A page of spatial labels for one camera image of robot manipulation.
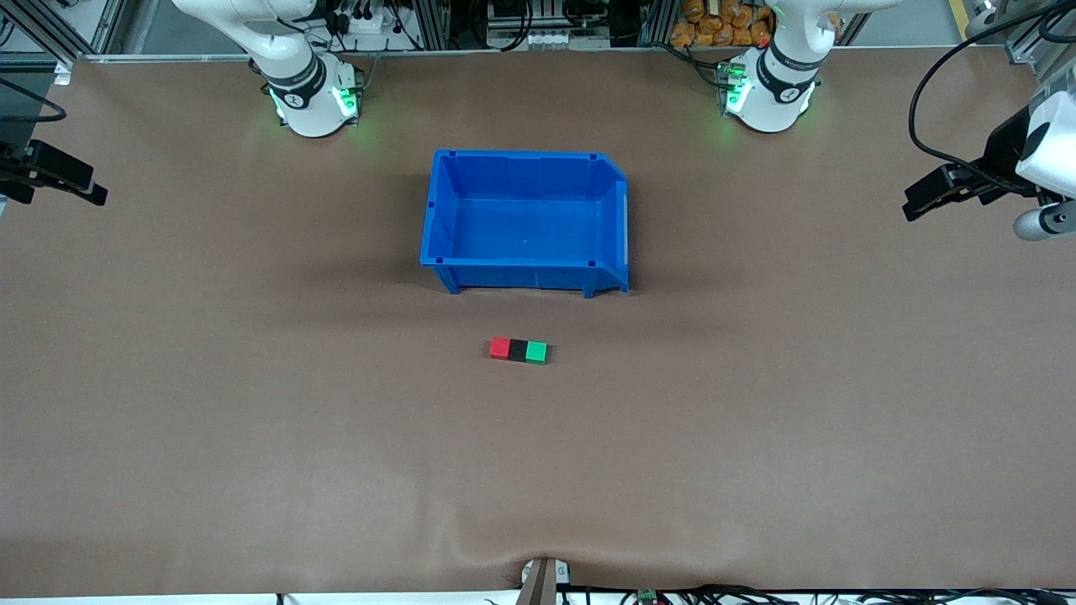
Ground orange mesh bags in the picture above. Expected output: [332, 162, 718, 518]
[670, 0, 775, 49]

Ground white power strip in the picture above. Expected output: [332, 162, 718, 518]
[332, 10, 398, 53]

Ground blue plastic storage bin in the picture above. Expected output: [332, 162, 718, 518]
[419, 150, 630, 297]

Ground brown table clamp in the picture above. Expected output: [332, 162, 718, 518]
[515, 557, 573, 605]

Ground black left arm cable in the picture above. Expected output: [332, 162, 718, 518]
[908, 0, 1076, 169]

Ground aluminium frame profile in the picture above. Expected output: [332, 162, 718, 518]
[0, 0, 127, 65]
[1005, 0, 1076, 81]

